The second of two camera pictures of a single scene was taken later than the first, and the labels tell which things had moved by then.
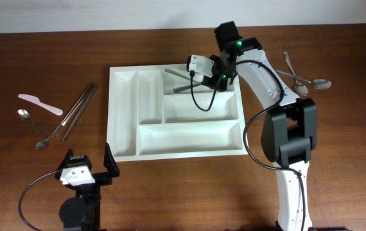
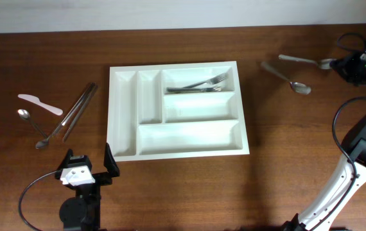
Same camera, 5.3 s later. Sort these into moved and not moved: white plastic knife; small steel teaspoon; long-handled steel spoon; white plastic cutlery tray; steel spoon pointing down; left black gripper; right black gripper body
Moved: steel spoon pointing down; right black gripper body
Not moved: white plastic cutlery tray; long-handled steel spoon; left black gripper; small steel teaspoon; white plastic knife
